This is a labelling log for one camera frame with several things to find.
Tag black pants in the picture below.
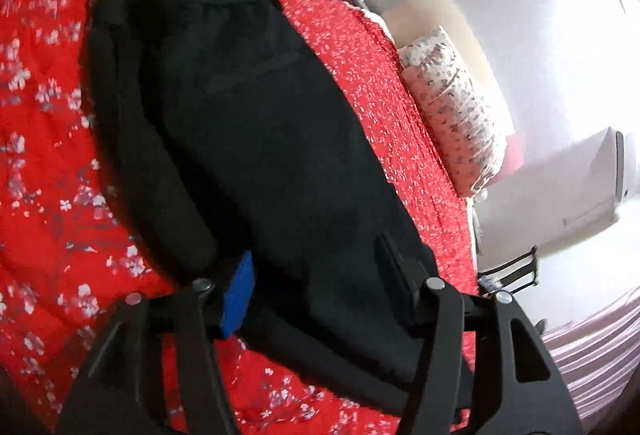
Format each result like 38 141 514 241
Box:
87 0 437 415

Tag striped pink curtain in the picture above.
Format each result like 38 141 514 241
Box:
542 290 639 433

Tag black metal chair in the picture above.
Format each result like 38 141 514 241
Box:
477 245 539 296

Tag red floral bedspread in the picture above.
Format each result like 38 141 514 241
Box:
1 0 477 429

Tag white air conditioner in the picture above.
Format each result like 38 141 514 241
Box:
474 128 626 268

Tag pink pillow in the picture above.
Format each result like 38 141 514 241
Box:
492 134 526 182

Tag white floral pillow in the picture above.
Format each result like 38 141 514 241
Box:
399 28 511 198

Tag beige headboard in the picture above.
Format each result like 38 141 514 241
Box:
382 0 516 136

